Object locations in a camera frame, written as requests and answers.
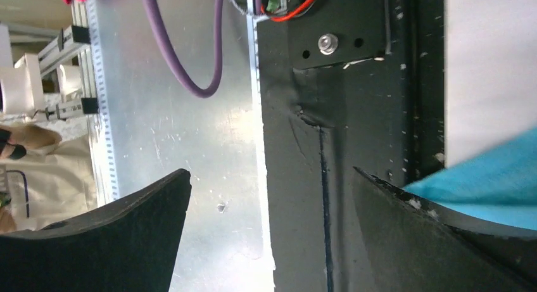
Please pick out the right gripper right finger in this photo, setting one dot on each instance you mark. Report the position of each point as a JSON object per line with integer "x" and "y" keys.
{"x": 414, "y": 244}

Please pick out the right controller board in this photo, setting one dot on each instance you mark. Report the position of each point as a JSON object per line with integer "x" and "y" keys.
{"x": 284, "y": 10}

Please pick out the cyan t-shirt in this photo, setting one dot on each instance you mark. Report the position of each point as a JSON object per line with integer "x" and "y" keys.
{"x": 498, "y": 185}

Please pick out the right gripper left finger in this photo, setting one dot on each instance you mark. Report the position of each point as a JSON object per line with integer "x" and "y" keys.
{"x": 127, "y": 245}

